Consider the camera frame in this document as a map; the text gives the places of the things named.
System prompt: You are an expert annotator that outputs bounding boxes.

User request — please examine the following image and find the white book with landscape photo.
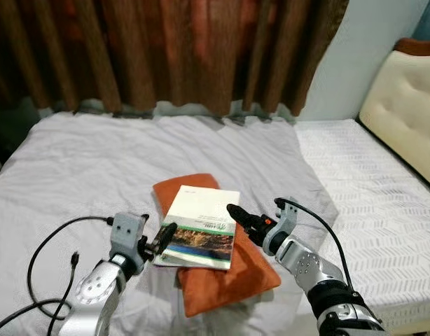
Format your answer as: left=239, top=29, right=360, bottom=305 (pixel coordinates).
left=153, top=185, right=241, bottom=271

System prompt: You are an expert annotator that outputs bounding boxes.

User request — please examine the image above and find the orange pillow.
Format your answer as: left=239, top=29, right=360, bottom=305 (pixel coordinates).
left=152, top=173, right=282, bottom=318

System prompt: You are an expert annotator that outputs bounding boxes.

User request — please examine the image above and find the grey duvet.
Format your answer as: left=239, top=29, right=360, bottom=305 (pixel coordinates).
left=0, top=112, right=340, bottom=336

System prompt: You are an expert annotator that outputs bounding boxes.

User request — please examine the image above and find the white patterned mattress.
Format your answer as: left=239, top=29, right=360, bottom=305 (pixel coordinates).
left=296, top=119, right=430, bottom=330

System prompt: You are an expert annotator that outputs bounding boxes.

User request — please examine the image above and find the brown pleated curtain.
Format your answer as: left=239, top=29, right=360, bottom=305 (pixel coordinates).
left=0, top=0, right=349, bottom=118

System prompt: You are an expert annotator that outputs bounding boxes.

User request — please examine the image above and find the cream tufted headboard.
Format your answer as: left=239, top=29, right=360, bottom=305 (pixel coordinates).
left=359, top=38, right=430, bottom=191

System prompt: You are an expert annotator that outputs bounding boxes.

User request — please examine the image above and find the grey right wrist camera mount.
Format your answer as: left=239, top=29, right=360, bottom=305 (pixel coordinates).
left=270, top=199, right=300, bottom=246

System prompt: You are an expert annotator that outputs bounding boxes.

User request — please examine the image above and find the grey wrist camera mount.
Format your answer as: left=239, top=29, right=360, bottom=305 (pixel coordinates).
left=109, top=213, right=150, bottom=264
left=270, top=199, right=300, bottom=246

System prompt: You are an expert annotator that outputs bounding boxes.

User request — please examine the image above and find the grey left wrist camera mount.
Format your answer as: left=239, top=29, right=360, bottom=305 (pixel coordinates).
left=109, top=213, right=150, bottom=264

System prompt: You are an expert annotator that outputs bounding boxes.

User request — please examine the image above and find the thin black cable with plug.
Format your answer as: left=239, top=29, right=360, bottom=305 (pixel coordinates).
left=48, top=252, right=80, bottom=336

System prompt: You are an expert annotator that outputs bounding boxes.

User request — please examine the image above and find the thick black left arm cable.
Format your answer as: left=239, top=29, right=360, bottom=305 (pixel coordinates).
left=0, top=216, right=115, bottom=336

